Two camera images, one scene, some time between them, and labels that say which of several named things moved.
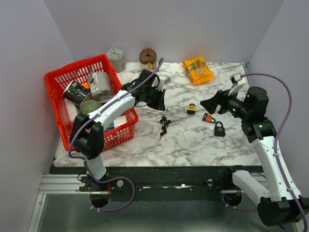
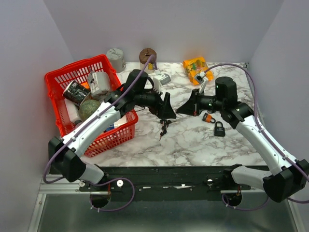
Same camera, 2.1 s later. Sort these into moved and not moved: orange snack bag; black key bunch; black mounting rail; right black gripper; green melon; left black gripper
Moved: right black gripper; left black gripper
Not moved: black key bunch; green melon; black mounting rail; orange snack bag
